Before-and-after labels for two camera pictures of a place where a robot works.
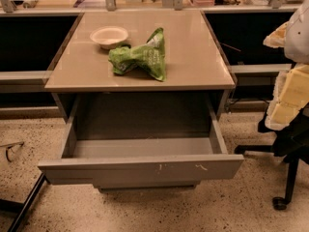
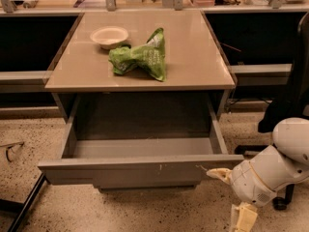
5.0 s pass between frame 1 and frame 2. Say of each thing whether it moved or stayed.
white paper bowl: stayed
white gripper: moved
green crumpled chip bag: stayed
